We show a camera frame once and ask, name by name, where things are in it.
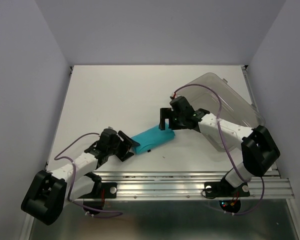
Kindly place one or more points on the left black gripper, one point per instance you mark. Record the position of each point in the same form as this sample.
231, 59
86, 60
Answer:
124, 154

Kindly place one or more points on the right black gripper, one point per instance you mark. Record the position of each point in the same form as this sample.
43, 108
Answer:
166, 112

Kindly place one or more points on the turquoise t shirt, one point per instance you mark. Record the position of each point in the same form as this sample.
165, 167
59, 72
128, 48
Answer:
152, 138

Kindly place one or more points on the clear plastic bin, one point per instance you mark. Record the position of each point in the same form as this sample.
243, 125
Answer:
210, 92

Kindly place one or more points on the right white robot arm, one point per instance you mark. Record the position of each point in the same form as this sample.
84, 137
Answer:
258, 148

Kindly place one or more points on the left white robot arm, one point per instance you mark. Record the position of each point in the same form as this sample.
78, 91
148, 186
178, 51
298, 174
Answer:
76, 183

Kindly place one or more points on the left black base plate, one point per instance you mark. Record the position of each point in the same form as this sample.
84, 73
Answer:
104, 190

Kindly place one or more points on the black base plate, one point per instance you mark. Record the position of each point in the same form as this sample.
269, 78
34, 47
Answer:
104, 190
220, 189

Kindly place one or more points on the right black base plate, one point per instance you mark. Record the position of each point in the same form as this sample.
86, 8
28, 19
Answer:
220, 189

